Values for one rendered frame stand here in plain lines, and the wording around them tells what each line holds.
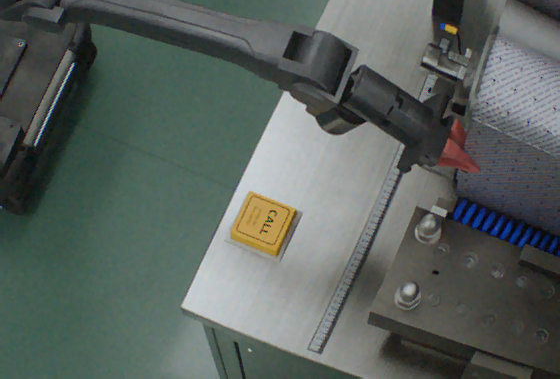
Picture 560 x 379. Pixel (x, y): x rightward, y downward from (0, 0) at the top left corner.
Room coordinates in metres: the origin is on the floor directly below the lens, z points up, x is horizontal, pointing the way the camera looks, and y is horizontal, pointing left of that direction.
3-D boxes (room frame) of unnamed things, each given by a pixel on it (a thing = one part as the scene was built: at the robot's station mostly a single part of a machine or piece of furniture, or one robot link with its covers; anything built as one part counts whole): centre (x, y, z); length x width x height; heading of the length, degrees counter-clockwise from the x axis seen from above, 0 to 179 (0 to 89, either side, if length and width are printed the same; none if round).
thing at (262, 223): (0.63, 0.03, 0.91); 0.07 x 0.07 x 0.02; 64
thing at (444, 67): (0.72, -0.23, 1.05); 0.06 x 0.05 x 0.31; 64
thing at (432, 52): (0.74, -0.20, 1.18); 0.04 x 0.02 x 0.04; 154
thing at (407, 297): (0.47, -0.16, 1.05); 0.04 x 0.04 x 0.04
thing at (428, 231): (0.56, -0.19, 1.05); 0.04 x 0.04 x 0.04
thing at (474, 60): (0.68, -0.24, 1.25); 0.07 x 0.02 x 0.07; 154
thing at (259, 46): (0.77, 0.12, 1.24); 0.43 x 0.11 x 0.06; 67
